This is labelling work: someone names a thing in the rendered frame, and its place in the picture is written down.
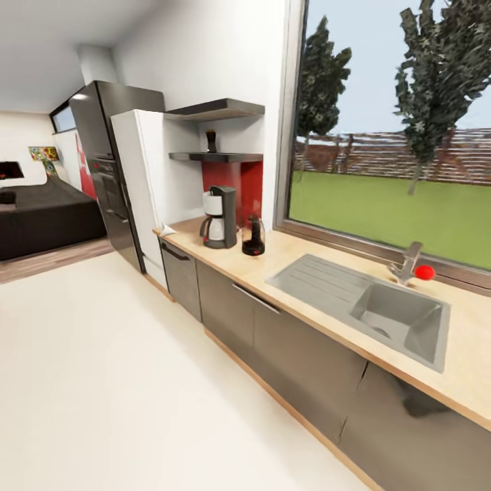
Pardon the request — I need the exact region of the paper coffee filter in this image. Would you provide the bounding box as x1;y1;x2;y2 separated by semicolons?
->
160;223;176;237

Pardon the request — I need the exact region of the bottle of coffee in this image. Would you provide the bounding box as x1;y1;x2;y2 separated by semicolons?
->
206;129;218;153

